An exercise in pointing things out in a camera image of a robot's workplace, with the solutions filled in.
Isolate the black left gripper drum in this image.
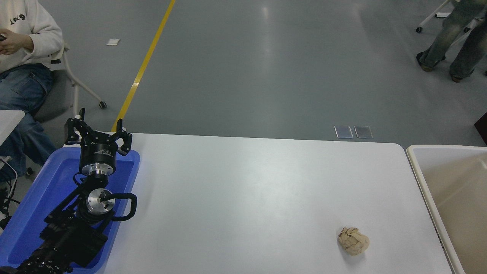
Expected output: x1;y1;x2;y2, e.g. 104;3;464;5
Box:
79;136;119;166

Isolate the seated person's hand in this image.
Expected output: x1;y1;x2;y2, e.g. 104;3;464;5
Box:
0;29;29;56

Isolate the grey office chair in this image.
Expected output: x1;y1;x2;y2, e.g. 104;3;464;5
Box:
32;42;107;124

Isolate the blue plastic tray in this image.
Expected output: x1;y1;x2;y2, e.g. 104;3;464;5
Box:
0;147;141;273

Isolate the small white side table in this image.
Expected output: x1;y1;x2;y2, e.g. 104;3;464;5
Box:
0;110;25;145

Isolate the seated person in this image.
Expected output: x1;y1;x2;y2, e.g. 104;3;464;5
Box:
0;0;64;183

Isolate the crumpled tan paper ball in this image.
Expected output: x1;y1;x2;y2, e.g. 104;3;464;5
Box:
337;227;370;256

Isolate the white wheeled chair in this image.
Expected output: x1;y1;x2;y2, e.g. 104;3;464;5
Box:
416;0;487;42

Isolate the large pale bin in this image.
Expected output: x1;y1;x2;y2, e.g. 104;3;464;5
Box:
406;145;487;274

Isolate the dark brown box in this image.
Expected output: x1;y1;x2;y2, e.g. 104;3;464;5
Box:
474;112;487;146

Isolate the black cable bundle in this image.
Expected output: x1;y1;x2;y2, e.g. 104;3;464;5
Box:
0;156;19;229

